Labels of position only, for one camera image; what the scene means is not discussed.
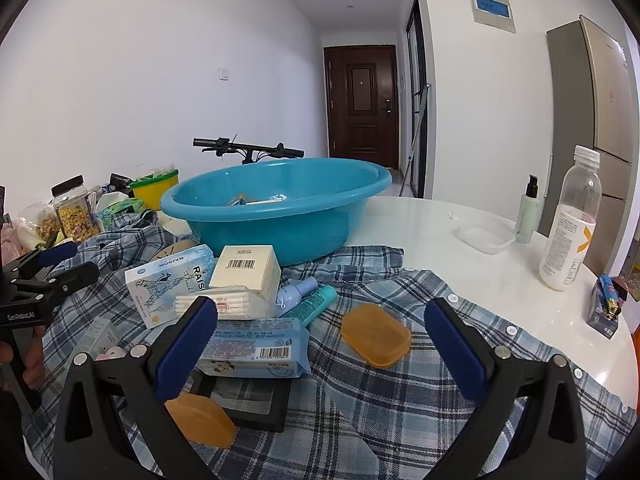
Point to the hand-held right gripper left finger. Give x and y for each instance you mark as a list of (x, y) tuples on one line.
[(185, 347)]

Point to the black small item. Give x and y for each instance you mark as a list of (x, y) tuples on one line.
[(120, 181)]

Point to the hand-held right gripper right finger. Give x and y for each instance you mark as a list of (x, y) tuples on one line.
[(456, 350)]

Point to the white wall switch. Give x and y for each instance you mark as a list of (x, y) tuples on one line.
[(224, 73)]

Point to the blue white tissue box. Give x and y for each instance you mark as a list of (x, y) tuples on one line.
[(160, 285)]

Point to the teal tube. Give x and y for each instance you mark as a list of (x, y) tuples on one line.
[(315, 304)]

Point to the small blue box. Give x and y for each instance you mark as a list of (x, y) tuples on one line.
[(602, 310)]

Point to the white drink bottle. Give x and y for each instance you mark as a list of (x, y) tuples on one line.
[(570, 230)]

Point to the clear snack bag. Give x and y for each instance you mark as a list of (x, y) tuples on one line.
[(37, 225)]

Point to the blue wet wipes pack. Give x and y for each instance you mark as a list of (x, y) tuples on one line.
[(255, 350)]

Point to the pink object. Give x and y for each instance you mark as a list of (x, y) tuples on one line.
[(7, 245)]

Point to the blue plaid shirt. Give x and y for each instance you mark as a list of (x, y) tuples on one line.
[(380, 410)]

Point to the blue plastic basin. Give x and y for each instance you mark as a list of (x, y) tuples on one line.
[(280, 230)]

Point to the green packet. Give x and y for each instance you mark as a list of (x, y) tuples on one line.
[(120, 207)]

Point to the yellow bucket with green rim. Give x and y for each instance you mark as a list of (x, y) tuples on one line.
[(155, 190)]

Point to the white round desktop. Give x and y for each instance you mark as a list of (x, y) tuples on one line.
[(450, 270)]

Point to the clear jar with black lid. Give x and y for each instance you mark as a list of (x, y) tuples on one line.
[(75, 215)]

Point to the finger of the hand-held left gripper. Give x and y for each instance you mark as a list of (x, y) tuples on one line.
[(56, 254), (75, 276)]

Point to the cotton swab pack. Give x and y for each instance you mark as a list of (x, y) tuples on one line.
[(235, 305)]

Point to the brown entrance door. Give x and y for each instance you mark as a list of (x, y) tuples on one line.
[(362, 105)]

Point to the light blue spray bottle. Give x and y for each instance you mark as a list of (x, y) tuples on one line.
[(297, 291)]

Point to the clear plastic container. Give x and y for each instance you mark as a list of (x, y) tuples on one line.
[(482, 237)]

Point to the pale green pump bottle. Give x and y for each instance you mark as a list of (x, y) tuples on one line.
[(527, 215)]

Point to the beige refrigerator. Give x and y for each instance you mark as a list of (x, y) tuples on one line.
[(595, 110)]

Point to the white square box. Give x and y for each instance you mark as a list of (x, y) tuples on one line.
[(245, 272)]

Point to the black flat frame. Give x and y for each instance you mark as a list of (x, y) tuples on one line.
[(277, 410)]

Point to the pale green box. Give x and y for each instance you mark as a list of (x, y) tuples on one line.
[(97, 334)]

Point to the black framed glass door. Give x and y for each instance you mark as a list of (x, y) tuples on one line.
[(415, 60)]

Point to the small clear plastic scrap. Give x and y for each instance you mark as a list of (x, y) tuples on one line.
[(452, 216)]

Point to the person's left hand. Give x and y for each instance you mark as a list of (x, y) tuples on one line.
[(34, 365)]

